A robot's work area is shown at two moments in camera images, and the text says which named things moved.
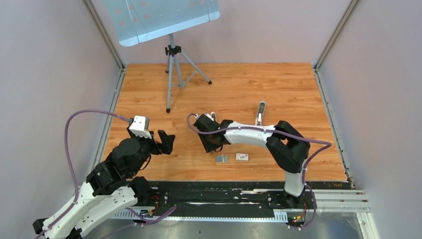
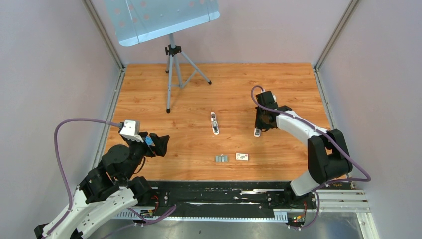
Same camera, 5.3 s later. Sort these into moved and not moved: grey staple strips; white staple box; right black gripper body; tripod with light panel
Moved: right black gripper body
Not moved: grey staple strips; white staple box; tripod with light panel
